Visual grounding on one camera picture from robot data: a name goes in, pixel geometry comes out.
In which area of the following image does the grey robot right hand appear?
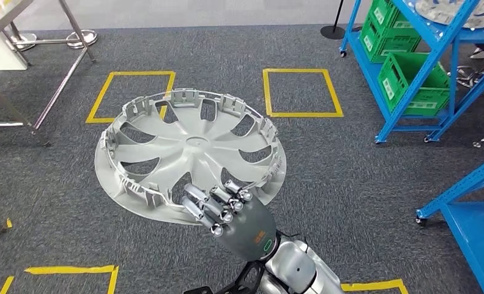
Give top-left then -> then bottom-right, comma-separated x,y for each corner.
180,179 -> 278,262

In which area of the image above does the grey plastic wheel cover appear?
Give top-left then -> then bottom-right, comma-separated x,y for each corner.
414,0 -> 484,30
94,88 -> 288,227

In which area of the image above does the yellow floor tape square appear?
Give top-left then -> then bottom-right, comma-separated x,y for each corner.
262,68 -> 344,118
341,279 -> 409,294
85,70 -> 176,124
0,265 -> 120,294

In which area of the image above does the black stanchion with round base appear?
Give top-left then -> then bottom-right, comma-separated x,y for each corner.
320,0 -> 363,40

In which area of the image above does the green plastic crate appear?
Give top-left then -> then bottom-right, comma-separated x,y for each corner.
377,51 -> 452,117
359,0 -> 422,64

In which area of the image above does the chrome round base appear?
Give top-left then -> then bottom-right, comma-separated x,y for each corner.
9,32 -> 38,51
65,29 -> 99,50

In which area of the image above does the white desk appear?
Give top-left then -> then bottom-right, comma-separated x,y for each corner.
0,32 -> 28,72

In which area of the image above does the stainless steel table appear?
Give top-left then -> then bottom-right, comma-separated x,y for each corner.
0,0 -> 99,148

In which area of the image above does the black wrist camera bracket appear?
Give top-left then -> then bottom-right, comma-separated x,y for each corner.
184,259 -> 269,294

